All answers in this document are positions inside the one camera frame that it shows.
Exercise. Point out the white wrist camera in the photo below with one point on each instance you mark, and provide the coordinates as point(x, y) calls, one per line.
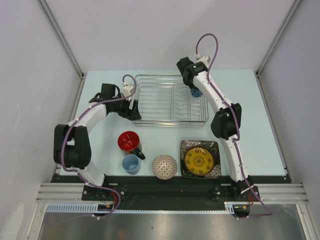
point(127, 91)
point(204, 59)

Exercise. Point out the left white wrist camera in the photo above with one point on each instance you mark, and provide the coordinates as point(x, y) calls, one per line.
point(127, 91)

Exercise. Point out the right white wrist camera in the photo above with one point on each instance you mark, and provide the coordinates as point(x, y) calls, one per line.
point(204, 59)

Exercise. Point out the black floral square plate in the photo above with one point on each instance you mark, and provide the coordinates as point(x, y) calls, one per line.
point(213, 148)

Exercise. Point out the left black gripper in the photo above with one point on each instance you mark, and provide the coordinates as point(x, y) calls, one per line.
point(132, 114)

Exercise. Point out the red patterned bowl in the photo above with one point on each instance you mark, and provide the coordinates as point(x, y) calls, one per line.
point(164, 167)

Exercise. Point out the yellow round plate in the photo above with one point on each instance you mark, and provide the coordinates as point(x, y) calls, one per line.
point(199, 161)

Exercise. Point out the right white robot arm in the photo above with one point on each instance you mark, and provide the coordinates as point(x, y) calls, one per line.
point(226, 123)

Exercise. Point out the red and black mug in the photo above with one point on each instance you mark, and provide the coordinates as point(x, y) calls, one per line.
point(129, 143)

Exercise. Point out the metal wire dish rack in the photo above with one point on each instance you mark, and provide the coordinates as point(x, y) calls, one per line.
point(164, 101)

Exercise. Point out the blue patterned bowl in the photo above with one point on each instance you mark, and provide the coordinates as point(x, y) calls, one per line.
point(195, 92)

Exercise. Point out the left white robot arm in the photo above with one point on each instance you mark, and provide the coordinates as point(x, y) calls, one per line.
point(71, 146)

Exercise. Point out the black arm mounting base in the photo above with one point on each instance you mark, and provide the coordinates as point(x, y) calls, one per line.
point(148, 193)

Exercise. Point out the light blue cup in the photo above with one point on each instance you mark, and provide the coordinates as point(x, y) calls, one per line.
point(131, 164)

